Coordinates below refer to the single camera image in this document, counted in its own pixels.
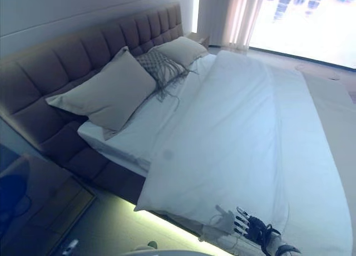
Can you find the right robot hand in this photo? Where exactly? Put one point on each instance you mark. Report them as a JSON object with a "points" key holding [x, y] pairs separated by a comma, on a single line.
{"points": [[254, 225]]}

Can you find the white duvet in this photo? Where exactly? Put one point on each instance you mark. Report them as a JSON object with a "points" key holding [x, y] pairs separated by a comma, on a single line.
{"points": [[236, 128]]}

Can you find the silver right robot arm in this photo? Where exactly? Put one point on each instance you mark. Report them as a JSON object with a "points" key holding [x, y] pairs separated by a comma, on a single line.
{"points": [[283, 246]]}

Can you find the white sheeted mattress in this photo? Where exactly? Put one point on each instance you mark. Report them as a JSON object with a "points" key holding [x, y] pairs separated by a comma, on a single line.
{"points": [[133, 139]]}

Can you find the grey fringed woven cushion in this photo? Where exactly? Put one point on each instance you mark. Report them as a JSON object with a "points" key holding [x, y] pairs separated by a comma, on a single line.
{"points": [[155, 62]]}

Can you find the small beige pillow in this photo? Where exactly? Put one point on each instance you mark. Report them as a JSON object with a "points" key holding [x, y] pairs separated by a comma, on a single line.
{"points": [[180, 48]]}

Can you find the small wooden nightstand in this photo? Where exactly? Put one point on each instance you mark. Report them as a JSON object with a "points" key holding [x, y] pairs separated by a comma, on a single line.
{"points": [[201, 40]]}

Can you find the large beige pillow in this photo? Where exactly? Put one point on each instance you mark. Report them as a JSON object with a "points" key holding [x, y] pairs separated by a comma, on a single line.
{"points": [[105, 97]]}

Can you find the sheer beige curtain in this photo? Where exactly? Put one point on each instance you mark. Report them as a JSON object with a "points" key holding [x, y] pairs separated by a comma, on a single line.
{"points": [[242, 16]]}

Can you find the glass topped wooden nightstand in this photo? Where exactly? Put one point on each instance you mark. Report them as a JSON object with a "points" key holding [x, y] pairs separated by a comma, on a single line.
{"points": [[41, 200]]}

